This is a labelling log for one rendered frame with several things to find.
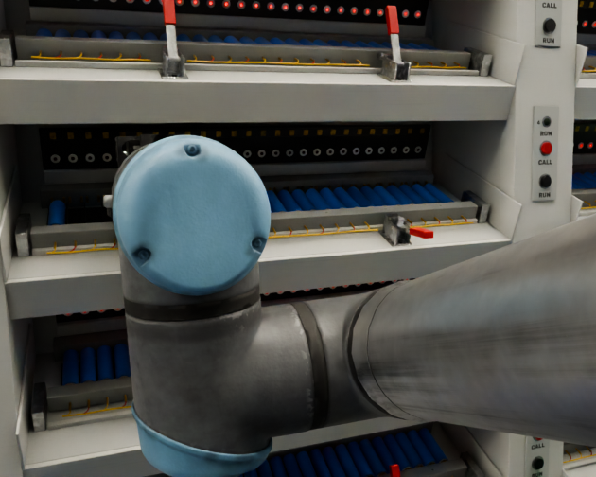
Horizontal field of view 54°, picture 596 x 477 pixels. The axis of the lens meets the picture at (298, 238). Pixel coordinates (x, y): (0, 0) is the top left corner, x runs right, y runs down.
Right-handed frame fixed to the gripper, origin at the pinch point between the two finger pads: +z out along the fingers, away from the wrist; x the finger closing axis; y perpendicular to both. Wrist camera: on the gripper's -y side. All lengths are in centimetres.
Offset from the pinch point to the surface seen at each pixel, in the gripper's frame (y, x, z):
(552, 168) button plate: 2, -52, -7
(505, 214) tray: -3.5, -45.4, -5.5
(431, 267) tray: -9.7, -34.2, -5.7
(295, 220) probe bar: -3.1, -17.2, -2.1
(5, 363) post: -15.0, 15.5, -6.9
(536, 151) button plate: 4.6, -49.0, -6.7
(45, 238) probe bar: -3.3, 11.1, -2.1
